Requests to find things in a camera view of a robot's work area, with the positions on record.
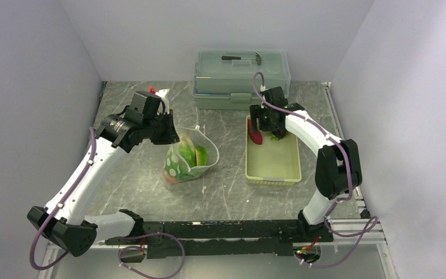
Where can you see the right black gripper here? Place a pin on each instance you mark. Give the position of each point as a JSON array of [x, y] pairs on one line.
[[256, 112]]

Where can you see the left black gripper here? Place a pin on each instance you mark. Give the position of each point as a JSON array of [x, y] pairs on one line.
[[171, 136]]

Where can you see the green cabbage leaf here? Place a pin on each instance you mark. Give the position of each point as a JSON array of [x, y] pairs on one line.
[[180, 160]]

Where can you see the clear dotted zip bag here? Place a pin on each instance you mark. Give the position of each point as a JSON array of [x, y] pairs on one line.
[[199, 138]]

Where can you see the watermelon slice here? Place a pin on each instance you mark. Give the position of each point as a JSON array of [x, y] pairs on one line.
[[201, 155]]

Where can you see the orange peach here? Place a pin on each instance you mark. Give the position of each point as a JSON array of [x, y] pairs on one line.
[[171, 180]]

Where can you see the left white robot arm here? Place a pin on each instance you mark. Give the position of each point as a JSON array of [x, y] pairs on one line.
[[84, 181]]

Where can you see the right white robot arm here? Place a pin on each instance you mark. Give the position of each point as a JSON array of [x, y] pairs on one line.
[[338, 169]]

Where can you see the green plastic toolbox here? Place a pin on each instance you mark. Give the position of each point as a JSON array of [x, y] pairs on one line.
[[223, 80]]

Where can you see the pale green perforated basket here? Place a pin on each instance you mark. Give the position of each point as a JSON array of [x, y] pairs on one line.
[[274, 161]]

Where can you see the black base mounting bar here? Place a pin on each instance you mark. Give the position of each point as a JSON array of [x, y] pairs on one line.
[[210, 238]]

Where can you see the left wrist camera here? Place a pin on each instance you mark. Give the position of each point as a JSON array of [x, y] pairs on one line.
[[163, 94]]

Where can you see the aluminium rail frame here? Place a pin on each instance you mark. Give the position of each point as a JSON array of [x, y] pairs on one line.
[[366, 230]]

